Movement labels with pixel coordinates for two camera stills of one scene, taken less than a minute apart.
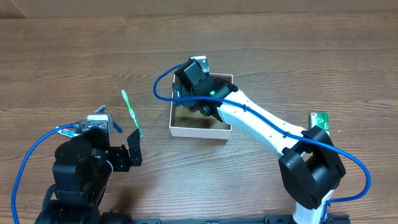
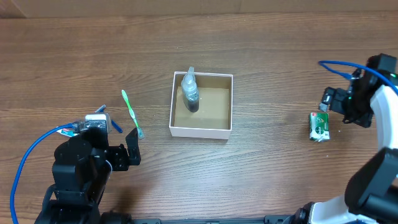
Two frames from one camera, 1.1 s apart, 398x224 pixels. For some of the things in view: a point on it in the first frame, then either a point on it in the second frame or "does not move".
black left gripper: x=123 y=156 does not move
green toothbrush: x=140 y=132 does not move
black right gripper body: x=179 y=95 → x=337 y=98
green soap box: x=320 y=119 does not move
